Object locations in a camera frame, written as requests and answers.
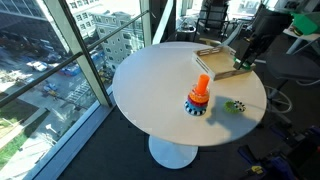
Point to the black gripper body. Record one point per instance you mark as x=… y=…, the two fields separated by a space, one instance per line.
x=270 y=26

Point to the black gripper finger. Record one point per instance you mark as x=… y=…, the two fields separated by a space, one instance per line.
x=239 y=60
x=251 y=55

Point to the orange rod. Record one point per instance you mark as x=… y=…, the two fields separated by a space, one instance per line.
x=202 y=83

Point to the wooden tray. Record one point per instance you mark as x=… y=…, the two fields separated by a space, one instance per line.
x=216 y=63

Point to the white desk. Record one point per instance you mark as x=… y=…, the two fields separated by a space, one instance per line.
x=300 y=36

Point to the black office chair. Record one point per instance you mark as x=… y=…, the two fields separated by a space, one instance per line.
x=293 y=66

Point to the black framed chair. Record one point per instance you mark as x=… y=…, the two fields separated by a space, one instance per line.
x=213 y=20

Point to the yellow green small toy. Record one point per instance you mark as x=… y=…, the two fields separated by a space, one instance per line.
x=230 y=107

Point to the black bag with clamps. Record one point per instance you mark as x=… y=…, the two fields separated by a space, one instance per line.
x=283 y=156

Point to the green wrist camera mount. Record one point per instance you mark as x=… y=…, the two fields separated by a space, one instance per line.
x=306 y=22

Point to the white table pedestal base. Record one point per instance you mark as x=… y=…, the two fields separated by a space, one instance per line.
x=173 y=153

